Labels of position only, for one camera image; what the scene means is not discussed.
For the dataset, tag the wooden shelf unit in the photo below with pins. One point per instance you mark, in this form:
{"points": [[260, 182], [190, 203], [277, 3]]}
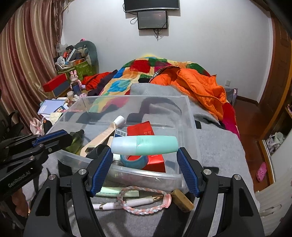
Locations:
{"points": [[273, 137]]}

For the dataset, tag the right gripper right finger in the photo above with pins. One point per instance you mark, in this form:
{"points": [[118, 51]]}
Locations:
{"points": [[239, 214]]}

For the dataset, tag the striped pink gold curtain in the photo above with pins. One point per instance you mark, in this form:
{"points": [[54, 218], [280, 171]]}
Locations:
{"points": [[28, 51]]}

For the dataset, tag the green pump bottle white label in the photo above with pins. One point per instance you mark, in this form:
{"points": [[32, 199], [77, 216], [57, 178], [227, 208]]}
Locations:
{"points": [[77, 142]]}

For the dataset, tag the pale green labelled tube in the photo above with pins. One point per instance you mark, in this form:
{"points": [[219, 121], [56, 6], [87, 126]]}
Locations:
{"points": [[114, 192]]}

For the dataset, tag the teal tape roll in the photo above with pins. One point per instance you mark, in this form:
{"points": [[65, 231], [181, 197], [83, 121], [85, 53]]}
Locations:
{"points": [[139, 163]]}

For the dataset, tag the pink rabbit figurine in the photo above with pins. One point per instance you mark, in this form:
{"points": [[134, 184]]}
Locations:
{"points": [[76, 85]]}

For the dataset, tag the white wardrobe door hearts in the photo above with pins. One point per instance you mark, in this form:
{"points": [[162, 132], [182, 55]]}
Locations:
{"points": [[275, 200]]}

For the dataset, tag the mint green tube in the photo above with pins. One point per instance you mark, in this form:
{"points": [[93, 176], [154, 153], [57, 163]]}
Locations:
{"points": [[132, 145]]}

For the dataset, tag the grey green neck pillow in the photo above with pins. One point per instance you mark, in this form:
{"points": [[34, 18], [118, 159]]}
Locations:
{"points": [[88, 50]]}

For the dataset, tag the blue white notebook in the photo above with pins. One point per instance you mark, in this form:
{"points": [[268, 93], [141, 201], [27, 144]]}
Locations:
{"points": [[49, 106]]}

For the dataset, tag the pink clog shoe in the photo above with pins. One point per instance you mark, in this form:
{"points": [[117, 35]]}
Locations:
{"points": [[261, 172]]}

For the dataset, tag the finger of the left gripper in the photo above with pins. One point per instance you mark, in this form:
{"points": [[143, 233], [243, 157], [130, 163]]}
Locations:
{"points": [[33, 139], [22, 150]]}

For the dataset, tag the orange down jacket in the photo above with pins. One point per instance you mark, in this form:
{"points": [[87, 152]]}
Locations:
{"points": [[201, 88]]}

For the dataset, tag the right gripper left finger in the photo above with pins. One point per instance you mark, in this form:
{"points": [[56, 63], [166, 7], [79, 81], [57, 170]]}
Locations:
{"points": [[49, 213]]}

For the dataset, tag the small wall monitor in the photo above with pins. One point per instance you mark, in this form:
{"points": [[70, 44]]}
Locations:
{"points": [[153, 19]]}

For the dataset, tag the wooden door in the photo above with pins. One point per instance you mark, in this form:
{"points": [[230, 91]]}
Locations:
{"points": [[279, 78]]}

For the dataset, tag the colourful patchwork quilt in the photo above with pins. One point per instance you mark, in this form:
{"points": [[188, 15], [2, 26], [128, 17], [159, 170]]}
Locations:
{"points": [[141, 70]]}

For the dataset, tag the red long box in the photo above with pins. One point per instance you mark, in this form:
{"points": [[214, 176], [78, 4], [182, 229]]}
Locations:
{"points": [[57, 85]]}

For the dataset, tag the large black wall television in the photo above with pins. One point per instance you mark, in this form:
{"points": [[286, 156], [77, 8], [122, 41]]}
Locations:
{"points": [[138, 5]]}

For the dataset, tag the red garment on bed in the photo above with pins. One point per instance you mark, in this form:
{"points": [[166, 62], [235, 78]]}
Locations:
{"points": [[91, 82]]}

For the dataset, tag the red foil package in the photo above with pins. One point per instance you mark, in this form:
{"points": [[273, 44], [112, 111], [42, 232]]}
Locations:
{"points": [[156, 162]]}

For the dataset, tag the green storage box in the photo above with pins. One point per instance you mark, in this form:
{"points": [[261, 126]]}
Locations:
{"points": [[83, 70]]}

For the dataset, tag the white gold pen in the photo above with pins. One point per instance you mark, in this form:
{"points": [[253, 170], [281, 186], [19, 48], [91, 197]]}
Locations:
{"points": [[130, 202]]}

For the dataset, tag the wooden tag charm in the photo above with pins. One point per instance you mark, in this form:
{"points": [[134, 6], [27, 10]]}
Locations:
{"points": [[183, 203]]}

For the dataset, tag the clear plastic storage box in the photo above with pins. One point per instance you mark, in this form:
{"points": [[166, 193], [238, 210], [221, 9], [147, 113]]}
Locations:
{"points": [[144, 115]]}

